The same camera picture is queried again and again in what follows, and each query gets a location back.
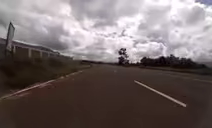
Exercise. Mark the dark asphalt road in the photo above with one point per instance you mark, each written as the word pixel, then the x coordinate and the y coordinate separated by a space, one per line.
pixel 104 100

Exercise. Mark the sign on pole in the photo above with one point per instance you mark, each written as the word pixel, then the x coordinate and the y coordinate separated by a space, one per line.
pixel 9 36

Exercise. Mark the grass strip beyond road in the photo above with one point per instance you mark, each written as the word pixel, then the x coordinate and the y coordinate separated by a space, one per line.
pixel 184 70

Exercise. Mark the row of dark trees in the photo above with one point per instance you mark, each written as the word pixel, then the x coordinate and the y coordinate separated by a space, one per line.
pixel 170 61

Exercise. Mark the low pale building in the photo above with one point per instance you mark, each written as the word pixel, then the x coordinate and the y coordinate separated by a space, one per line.
pixel 27 50

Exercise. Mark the pale concrete kerb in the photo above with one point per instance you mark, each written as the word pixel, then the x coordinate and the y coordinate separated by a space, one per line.
pixel 34 86

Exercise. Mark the lone dark tree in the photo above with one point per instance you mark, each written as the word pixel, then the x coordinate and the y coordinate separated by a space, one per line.
pixel 123 56

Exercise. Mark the grass verge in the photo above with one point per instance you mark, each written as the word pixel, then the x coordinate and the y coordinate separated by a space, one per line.
pixel 24 71

